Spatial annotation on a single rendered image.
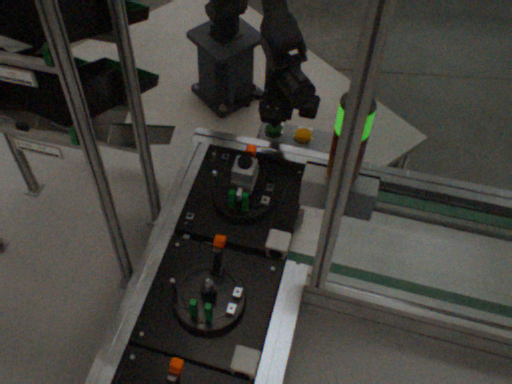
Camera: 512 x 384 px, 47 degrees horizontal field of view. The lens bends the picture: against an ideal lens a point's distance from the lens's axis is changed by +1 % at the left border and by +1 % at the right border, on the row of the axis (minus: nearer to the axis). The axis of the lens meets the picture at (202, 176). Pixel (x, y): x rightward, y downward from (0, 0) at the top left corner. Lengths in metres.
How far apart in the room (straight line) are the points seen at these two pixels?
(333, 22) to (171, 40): 1.65
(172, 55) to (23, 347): 0.94
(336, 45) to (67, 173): 2.00
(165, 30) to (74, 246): 0.80
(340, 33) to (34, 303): 2.38
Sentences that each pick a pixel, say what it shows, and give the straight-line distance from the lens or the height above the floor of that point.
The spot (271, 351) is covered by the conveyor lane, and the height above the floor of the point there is 0.96.
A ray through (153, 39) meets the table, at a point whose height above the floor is 0.86.
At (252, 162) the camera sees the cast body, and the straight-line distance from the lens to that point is 1.18.
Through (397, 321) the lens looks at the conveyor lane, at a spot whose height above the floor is 0.91.
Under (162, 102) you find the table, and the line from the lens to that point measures 1.64.
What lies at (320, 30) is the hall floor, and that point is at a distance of 3.29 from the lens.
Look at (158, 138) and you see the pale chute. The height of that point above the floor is 1.05.
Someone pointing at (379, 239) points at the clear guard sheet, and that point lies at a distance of 1.03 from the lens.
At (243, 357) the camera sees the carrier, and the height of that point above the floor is 0.99.
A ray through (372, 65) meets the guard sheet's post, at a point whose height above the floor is 1.52.
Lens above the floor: 1.99
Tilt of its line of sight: 51 degrees down
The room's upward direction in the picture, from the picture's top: 4 degrees counter-clockwise
